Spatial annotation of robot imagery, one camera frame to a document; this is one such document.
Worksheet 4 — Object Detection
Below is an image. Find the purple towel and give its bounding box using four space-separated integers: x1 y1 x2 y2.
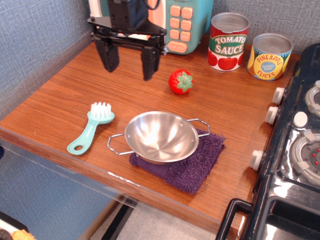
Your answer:
129 133 225 195

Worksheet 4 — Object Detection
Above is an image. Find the white stove knob bottom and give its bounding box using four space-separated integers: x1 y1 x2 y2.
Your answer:
249 150 264 171

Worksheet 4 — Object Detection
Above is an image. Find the black toy stove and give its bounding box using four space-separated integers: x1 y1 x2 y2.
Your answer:
216 43 320 240

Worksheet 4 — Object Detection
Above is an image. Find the teal toy microwave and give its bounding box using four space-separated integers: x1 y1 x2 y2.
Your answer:
89 0 214 55

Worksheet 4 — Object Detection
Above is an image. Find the white stove knob middle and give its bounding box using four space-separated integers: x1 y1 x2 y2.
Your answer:
265 106 279 125

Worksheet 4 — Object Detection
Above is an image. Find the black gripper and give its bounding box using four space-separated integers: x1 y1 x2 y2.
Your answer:
88 0 167 81

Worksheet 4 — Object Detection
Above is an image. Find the pineapple slices can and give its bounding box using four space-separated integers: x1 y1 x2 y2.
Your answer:
247 33 294 81

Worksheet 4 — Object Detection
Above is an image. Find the teal dish brush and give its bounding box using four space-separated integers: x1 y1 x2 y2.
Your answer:
67 102 115 156

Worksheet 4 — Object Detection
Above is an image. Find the silver metal pot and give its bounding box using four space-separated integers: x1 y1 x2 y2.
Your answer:
107 111 211 165

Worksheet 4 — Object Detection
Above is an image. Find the white stove knob top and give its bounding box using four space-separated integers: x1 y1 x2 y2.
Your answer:
272 87 286 105

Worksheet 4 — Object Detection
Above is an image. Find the orange fuzzy object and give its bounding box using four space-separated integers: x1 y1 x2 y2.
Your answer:
0 229 36 240

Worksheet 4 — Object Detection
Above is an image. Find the tomato sauce can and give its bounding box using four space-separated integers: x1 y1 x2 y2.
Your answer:
207 12 251 72

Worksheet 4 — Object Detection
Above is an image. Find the white stove knob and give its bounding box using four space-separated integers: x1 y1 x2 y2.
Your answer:
249 150 264 171
272 87 286 105
265 106 279 125

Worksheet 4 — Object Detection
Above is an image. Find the red toy strawberry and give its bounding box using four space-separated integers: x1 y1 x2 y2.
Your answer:
168 69 194 95

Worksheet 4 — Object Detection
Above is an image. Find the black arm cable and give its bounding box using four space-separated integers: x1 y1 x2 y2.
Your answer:
142 0 162 11

